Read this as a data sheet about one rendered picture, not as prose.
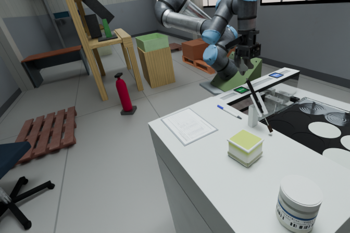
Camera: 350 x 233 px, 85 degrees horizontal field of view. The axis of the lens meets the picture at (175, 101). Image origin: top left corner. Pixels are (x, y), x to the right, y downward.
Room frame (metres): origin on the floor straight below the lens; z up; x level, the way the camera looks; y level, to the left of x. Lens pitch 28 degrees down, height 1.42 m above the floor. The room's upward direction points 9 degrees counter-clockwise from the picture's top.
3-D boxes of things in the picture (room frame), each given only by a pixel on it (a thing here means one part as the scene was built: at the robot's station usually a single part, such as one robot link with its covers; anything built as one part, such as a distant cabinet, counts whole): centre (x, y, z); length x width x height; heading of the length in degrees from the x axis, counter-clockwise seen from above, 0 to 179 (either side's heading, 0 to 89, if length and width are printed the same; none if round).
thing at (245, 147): (0.42, -0.18, 1.00); 0.07 x 0.07 x 0.07; 31
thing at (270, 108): (0.78, -0.42, 0.87); 0.36 x 0.08 x 0.03; 114
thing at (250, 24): (0.83, -0.35, 1.28); 0.08 x 0.08 x 0.05
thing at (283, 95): (0.84, -0.57, 0.89); 0.08 x 0.03 x 0.03; 24
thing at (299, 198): (0.23, -0.22, 1.01); 0.07 x 0.07 x 0.10
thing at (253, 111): (0.54, -0.28, 1.03); 0.06 x 0.04 x 0.13; 24
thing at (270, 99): (0.81, -0.49, 0.89); 0.08 x 0.03 x 0.03; 24
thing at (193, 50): (4.24, -0.96, 0.24); 1.28 x 0.88 x 0.47; 18
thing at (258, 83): (0.90, -0.46, 0.89); 0.55 x 0.09 x 0.14; 114
